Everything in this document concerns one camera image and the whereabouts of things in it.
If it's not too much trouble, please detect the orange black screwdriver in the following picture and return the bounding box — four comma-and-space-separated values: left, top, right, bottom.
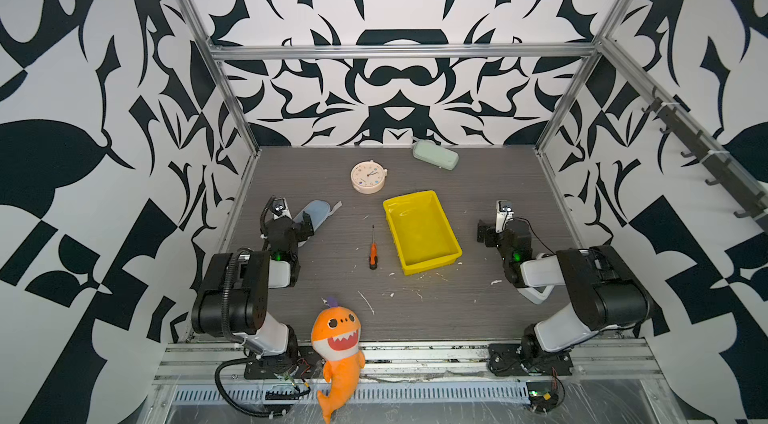
368, 226, 378, 270

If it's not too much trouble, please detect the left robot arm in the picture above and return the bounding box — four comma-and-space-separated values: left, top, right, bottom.
191, 197, 315, 362

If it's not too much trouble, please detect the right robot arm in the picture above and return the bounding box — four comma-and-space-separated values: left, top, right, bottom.
477, 201, 654, 369

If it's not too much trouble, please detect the yellow plastic bin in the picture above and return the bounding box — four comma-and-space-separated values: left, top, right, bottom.
383, 190, 463, 276

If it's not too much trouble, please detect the blue glasses case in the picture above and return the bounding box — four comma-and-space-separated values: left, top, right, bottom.
293, 200, 342, 242

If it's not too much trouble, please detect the green glasses case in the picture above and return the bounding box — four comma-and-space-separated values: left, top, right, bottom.
412, 140, 459, 171

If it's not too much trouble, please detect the orange shark plush toy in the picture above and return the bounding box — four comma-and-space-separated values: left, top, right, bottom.
311, 298, 366, 423

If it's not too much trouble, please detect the small green circuit board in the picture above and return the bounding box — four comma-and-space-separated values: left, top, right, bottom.
527, 379, 566, 415

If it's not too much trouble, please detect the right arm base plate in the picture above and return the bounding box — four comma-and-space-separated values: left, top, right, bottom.
487, 343, 573, 377

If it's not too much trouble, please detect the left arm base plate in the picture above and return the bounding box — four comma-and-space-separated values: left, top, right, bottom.
244, 346, 322, 380

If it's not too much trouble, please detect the white slotted cable duct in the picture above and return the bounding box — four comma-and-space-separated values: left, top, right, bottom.
167, 380, 533, 406

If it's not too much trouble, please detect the black corrugated cable hose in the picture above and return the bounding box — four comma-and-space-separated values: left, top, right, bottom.
214, 357, 301, 419

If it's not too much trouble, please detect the black wall hook rack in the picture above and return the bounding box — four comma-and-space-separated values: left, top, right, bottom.
643, 86, 767, 234

